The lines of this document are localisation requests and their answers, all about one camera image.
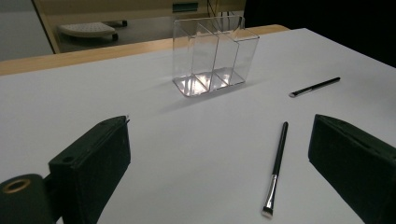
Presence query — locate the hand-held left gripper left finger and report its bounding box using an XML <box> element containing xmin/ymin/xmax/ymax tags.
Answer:
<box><xmin>48</xmin><ymin>115</ymin><xmax>132</xmax><ymax>224</ymax></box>

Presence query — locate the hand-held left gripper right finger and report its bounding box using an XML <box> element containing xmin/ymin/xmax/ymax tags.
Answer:
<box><xmin>307</xmin><ymin>113</ymin><xmax>396</xmax><ymax>224</ymax></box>

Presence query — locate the black makeup brush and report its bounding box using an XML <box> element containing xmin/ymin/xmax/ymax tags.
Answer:
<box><xmin>261</xmin><ymin>120</ymin><xmax>290</xmax><ymax>219</ymax></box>

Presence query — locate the black pen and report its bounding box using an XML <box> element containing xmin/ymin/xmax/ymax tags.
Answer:
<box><xmin>288</xmin><ymin>77</ymin><xmax>342</xmax><ymax>99</ymax></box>

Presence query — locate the clear acrylic organizer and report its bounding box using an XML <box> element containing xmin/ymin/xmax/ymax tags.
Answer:
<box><xmin>172</xmin><ymin>15</ymin><xmax>261</xmax><ymax>98</ymax></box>

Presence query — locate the dark curtain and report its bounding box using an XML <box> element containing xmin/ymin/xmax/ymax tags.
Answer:
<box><xmin>242</xmin><ymin>0</ymin><xmax>396</xmax><ymax>68</ymax></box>

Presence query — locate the light wooden desk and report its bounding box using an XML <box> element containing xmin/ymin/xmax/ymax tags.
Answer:
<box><xmin>31</xmin><ymin>0</ymin><xmax>247</xmax><ymax>54</ymax></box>

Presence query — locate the dark rectangular desk plate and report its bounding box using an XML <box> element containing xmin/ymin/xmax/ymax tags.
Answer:
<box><xmin>172</xmin><ymin>2</ymin><xmax>199</xmax><ymax>13</ymax></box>

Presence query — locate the black desk cable bundle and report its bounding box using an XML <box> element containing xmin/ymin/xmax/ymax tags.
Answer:
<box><xmin>205</xmin><ymin>0</ymin><xmax>220</xmax><ymax>17</ymax></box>

